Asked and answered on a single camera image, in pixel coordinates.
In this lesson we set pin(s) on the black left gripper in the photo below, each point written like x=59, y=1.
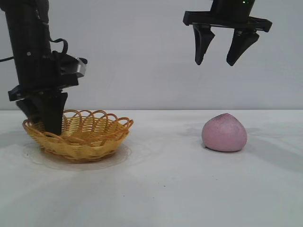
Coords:
x=30, y=59

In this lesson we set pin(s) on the pink peach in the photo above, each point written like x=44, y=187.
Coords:
x=223, y=133

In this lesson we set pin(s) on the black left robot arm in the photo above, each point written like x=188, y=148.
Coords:
x=16, y=4

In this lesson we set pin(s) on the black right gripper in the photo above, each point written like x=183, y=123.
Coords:
x=232, y=11

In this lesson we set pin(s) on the yellow woven wicker basket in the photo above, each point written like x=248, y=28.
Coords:
x=82, y=146

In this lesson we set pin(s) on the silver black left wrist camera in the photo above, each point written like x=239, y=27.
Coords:
x=71, y=66

